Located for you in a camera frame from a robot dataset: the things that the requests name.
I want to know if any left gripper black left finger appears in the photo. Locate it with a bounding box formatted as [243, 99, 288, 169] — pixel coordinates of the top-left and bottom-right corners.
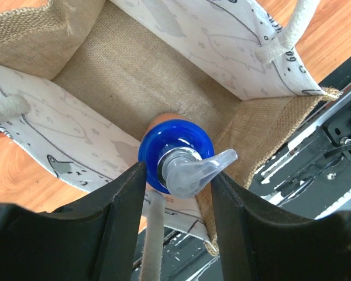
[0, 162, 147, 280]

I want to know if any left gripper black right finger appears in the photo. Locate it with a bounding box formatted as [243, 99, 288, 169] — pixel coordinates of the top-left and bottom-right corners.
[211, 173, 351, 280]

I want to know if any blue cap bottle front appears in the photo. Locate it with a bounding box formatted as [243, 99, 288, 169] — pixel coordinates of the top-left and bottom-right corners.
[138, 113, 238, 198]

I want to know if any beige canvas bag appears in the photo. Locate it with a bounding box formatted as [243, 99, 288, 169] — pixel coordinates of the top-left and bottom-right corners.
[0, 1, 339, 280]

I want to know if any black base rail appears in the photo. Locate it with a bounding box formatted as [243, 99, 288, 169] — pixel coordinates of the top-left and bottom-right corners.
[160, 57, 351, 280]

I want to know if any white slotted cable duct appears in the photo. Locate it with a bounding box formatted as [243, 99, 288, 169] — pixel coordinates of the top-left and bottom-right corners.
[315, 189, 351, 220]

